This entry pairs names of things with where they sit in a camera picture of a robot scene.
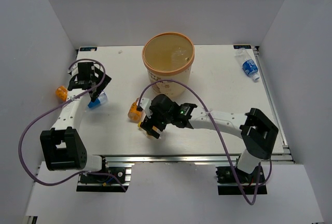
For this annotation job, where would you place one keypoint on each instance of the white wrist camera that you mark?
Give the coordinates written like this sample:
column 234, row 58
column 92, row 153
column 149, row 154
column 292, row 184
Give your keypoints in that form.
column 145, row 104
column 73, row 70

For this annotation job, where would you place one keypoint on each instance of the blue cap clear bottle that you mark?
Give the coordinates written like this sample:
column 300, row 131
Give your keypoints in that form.
column 101, row 100

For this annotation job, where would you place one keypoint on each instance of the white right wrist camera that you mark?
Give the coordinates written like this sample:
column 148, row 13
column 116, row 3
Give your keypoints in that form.
column 145, row 104

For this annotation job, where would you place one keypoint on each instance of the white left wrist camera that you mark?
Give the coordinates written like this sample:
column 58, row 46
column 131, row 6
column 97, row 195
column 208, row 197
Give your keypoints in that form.
column 73, row 70

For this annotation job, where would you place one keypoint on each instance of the blue label water bottle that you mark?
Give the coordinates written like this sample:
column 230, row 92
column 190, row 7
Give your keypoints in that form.
column 247, row 64

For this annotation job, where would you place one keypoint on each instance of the cream bin with orange rim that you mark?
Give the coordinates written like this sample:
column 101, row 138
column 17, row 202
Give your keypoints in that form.
column 168, row 56

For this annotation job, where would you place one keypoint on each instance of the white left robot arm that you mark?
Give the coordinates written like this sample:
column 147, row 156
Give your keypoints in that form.
column 62, row 146

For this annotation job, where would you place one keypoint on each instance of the orange bottle at left edge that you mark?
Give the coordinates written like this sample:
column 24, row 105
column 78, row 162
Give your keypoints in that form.
column 61, row 93

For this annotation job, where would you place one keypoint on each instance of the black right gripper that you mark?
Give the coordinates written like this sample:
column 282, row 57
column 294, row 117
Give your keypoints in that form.
column 148, row 127

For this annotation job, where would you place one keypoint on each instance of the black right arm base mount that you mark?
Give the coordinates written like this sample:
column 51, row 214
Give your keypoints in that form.
column 227, row 184

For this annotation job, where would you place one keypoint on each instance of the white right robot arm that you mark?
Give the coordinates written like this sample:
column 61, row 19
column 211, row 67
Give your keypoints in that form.
column 256, row 130

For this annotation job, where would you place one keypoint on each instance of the orange juice plastic bottle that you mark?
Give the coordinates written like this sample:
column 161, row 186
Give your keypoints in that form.
column 134, row 114

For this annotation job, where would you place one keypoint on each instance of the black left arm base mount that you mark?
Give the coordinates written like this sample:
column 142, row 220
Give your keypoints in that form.
column 106, row 183

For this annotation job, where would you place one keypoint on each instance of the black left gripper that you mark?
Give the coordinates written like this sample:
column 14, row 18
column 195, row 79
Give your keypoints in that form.
column 106, row 81

